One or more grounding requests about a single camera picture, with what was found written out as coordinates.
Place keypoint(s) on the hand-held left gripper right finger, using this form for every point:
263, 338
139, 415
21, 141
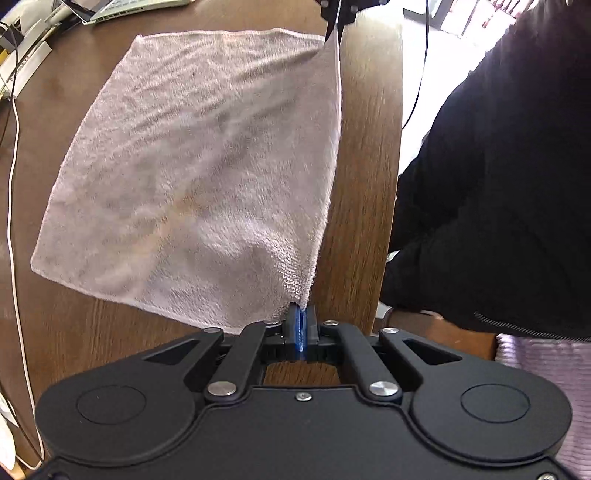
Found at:
308, 334

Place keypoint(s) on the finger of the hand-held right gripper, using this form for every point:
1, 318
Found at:
360, 7
328, 16

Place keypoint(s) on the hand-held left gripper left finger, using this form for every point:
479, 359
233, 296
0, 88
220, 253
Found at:
295, 334

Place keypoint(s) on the grey terry towel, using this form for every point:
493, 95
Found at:
194, 175

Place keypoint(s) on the wooden chair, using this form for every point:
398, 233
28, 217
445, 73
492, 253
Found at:
443, 333

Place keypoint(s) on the silver laptop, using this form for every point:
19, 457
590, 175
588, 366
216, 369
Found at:
134, 7

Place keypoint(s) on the person in black jacket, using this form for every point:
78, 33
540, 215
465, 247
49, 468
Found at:
498, 184

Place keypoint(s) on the purple ribbed pants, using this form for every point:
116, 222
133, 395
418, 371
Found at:
549, 364

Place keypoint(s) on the white crumpled cloth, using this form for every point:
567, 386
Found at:
5, 429

